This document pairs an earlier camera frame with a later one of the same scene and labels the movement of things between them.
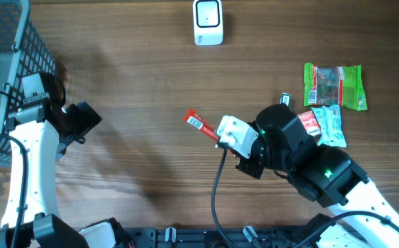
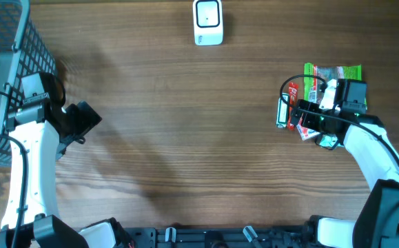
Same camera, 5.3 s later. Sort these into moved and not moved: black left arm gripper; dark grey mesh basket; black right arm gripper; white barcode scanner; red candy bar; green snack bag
Moved: red candy bar; black right arm gripper
Not moved: black left arm gripper; white barcode scanner; dark grey mesh basket; green snack bag
